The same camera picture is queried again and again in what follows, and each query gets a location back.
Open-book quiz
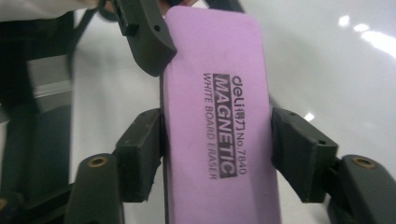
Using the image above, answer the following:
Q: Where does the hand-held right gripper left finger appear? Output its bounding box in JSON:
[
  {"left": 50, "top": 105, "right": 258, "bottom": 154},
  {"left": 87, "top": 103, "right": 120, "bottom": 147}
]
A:
[{"left": 113, "top": 107, "right": 165, "bottom": 203}]

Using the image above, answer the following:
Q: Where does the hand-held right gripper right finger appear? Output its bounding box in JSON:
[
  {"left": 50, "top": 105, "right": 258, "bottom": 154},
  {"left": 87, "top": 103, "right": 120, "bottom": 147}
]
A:
[{"left": 270, "top": 106, "right": 340, "bottom": 204}]

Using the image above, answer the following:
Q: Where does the white whiteboard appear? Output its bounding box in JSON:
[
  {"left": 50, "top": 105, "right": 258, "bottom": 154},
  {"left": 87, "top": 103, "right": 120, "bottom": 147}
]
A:
[{"left": 69, "top": 0, "right": 396, "bottom": 224}]

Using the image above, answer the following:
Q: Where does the purple whiteboard eraser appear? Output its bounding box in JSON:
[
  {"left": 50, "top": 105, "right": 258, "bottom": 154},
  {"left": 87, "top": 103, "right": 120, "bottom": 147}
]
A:
[{"left": 159, "top": 5, "right": 283, "bottom": 224}]

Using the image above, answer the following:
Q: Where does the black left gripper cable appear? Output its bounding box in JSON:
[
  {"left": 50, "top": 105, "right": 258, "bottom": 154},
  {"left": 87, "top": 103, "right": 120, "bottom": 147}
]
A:
[{"left": 65, "top": 7, "right": 104, "bottom": 78}]

